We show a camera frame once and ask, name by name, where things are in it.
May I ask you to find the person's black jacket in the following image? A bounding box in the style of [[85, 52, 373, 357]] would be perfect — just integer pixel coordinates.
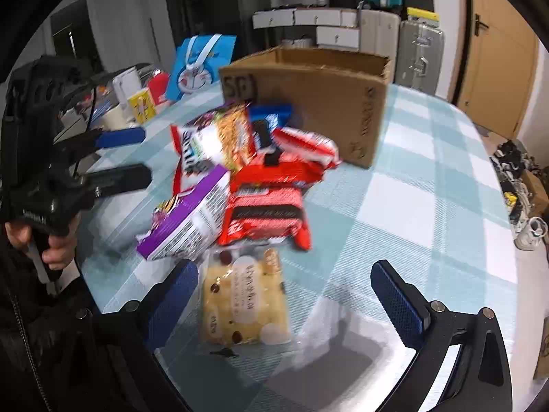
[[0, 232, 189, 412]]

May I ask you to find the brown cardboard box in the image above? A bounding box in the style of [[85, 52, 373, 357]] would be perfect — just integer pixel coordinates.
[[219, 46, 393, 169]]

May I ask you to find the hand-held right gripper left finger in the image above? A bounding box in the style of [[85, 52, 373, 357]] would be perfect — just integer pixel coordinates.
[[92, 260, 200, 412]]

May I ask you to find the red snack packet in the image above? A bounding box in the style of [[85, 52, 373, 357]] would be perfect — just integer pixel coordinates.
[[229, 150, 327, 190]]

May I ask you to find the silver suitcase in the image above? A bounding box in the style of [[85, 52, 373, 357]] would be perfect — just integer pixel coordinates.
[[395, 19, 444, 93]]

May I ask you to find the blue cookie packet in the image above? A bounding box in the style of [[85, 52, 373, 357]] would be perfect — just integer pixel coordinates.
[[249, 104, 294, 153]]

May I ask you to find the wide white drawer box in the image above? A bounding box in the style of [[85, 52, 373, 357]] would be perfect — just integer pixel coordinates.
[[294, 8, 359, 27]]

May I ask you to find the beige suitcase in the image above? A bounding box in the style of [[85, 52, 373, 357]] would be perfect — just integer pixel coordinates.
[[358, 9, 401, 82]]

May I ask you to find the white jug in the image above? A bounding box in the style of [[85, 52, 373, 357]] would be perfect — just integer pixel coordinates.
[[112, 69, 142, 110]]

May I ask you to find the purple snack bag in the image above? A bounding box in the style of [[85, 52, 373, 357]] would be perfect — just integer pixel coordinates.
[[136, 164, 232, 262]]

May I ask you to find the person's left hand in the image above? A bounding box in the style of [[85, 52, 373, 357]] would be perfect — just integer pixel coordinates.
[[5, 215, 80, 271]]

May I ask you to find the chocolate chip bread packet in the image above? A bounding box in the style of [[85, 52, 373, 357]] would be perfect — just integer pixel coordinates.
[[199, 247, 294, 346]]

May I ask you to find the red chocolate wafer packet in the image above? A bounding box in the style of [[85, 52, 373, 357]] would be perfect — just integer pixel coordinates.
[[218, 184, 313, 252]]

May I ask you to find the red pouch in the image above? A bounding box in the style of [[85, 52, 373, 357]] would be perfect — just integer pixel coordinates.
[[148, 71, 172, 106]]

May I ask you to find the blue gift bag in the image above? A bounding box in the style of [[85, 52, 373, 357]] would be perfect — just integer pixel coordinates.
[[165, 34, 237, 101]]

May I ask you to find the pile of shoes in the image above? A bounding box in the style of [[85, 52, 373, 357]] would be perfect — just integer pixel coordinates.
[[489, 139, 537, 224]]

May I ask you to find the cardboard box with shoes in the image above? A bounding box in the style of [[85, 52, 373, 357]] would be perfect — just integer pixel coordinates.
[[521, 169, 549, 219]]

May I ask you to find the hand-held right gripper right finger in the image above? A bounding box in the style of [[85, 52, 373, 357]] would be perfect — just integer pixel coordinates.
[[371, 261, 513, 412]]

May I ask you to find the red and white packet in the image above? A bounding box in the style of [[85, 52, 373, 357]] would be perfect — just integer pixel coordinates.
[[272, 126, 341, 170]]

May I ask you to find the black cable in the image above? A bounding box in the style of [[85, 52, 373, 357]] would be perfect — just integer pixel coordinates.
[[56, 75, 112, 176]]

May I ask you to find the wooden door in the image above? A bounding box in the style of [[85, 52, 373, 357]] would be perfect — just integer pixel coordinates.
[[457, 0, 539, 138]]

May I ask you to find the yellow and black box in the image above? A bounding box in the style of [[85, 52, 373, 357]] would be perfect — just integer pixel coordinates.
[[407, 7, 440, 24]]

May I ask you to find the dark cabinet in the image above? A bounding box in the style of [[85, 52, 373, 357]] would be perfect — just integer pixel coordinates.
[[161, 0, 271, 65]]

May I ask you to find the small white drawer box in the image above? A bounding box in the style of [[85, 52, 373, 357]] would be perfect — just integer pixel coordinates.
[[252, 9, 296, 30]]

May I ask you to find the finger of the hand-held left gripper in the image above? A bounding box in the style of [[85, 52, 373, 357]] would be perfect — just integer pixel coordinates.
[[73, 164, 153, 200], [56, 126, 147, 159]]

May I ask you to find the white sneaker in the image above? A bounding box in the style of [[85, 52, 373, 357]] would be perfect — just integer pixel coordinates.
[[515, 217, 549, 250]]

